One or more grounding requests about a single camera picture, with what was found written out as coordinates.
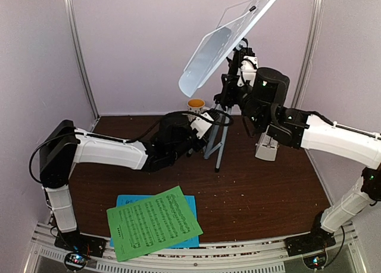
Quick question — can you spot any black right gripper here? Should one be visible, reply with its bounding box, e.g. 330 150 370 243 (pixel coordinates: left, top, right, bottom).
221 72 268 128

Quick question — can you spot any white perforated music stand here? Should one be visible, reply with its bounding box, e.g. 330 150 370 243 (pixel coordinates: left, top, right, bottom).
179 0 277 172

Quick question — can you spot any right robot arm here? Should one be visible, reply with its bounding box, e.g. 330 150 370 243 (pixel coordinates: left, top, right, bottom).
214 67 380 250

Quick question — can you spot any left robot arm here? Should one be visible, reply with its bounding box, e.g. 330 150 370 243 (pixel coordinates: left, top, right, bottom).
31 109 222 252

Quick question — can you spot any floral ceramic mug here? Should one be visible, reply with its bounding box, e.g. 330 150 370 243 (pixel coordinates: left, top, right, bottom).
187 98 208 113

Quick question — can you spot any white metronome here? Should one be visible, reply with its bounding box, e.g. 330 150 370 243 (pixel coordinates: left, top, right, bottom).
255 133 279 162

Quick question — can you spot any green sheet music page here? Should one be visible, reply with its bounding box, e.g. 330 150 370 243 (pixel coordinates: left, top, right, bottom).
107 186 203 262

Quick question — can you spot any blue sheet music page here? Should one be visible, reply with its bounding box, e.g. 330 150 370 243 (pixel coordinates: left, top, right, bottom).
116 194 199 249

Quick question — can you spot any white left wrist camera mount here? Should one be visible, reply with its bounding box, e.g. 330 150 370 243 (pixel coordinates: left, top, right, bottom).
190 112 214 139

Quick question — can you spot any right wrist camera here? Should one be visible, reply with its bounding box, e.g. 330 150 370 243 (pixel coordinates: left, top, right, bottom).
232 47 258 87

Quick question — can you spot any right aluminium frame post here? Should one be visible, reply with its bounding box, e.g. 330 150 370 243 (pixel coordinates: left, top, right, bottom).
291 0 324 108

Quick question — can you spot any aluminium frame post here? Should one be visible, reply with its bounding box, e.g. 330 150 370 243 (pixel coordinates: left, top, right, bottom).
291 0 324 108
64 0 100 119

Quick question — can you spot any aluminium front rail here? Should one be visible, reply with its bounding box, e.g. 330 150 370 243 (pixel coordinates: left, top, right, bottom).
23 223 368 272

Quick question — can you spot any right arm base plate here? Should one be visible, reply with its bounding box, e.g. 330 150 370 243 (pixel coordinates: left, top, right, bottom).
284 232 336 257

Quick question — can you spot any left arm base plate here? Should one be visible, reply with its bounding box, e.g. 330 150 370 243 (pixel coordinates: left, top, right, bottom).
54 234 107 258

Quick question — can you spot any left aluminium frame post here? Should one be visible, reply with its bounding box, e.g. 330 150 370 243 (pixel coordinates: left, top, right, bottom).
64 0 100 119

